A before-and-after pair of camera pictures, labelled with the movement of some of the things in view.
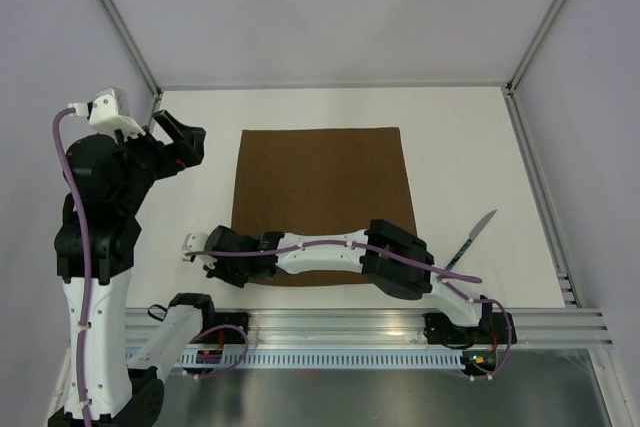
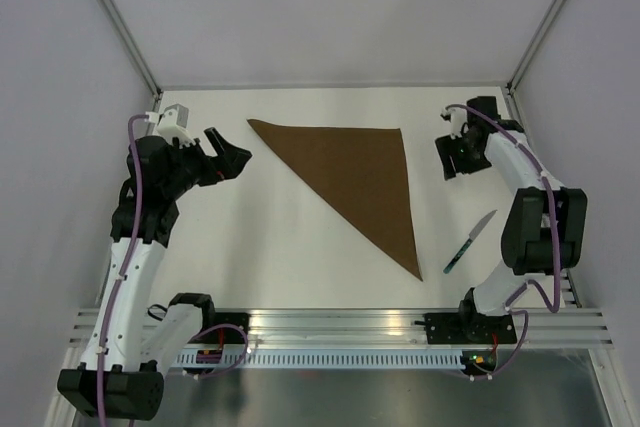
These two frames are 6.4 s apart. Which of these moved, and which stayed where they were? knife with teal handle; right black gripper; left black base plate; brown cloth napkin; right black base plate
Moved: brown cloth napkin; right black gripper
Stayed: left black base plate; right black base plate; knife with teal handle
